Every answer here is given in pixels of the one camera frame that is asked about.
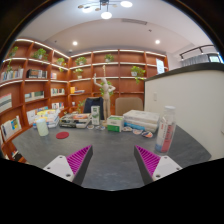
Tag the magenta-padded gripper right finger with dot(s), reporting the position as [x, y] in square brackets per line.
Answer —
[166, 165]

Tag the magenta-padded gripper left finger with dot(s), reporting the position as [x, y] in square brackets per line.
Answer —
[58, 165]

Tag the clear bottle with pink label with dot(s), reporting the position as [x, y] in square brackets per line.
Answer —
[165, 133]

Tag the flat round red coaster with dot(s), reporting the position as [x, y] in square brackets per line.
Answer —
[62, 135]

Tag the small round painted disc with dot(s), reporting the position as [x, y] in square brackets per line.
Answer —
[147, 134]
[137, 131]
[127, 129]
[100, 127]
[90, 127]

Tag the yellow striped white mug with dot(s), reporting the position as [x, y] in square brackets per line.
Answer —
[42, 127]

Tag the stack of dark books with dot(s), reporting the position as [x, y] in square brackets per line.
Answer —
[75, 120]

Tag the stack of white boxes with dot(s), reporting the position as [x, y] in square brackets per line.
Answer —
[141, 118]

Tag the tall green white carton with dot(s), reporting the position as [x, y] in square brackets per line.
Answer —
[95, 116]

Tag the white partition with dark top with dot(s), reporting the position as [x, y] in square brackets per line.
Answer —
[186, 106]

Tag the green white tissue box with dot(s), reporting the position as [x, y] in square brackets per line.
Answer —
[115, 124]

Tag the chair with dark jacket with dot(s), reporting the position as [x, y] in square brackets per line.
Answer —
[93, 105]

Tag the tan upholstered chair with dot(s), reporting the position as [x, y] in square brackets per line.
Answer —
[129, 106]

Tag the orange wooden shelf unit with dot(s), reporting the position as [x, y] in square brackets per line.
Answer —
[40, 86]

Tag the wooden artist mannequin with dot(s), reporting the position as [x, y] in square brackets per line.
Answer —
[106, 100]

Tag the grey curtain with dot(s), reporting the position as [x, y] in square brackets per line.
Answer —
[195, 60]

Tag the window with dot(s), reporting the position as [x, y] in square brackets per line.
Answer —
[215, 58]

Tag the recessed ceiling light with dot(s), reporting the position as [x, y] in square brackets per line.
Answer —
[75, 43]
[157, 41]

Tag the ceiling air vent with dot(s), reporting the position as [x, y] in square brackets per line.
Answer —
[134, 21]

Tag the multi-bulb ceiling lamp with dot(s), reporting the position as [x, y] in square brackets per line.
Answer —
[106, 10]

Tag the white wall switch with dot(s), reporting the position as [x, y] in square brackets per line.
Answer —
[155, 96]

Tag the black ceiling track rail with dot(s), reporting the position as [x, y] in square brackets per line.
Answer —
[200, 47]

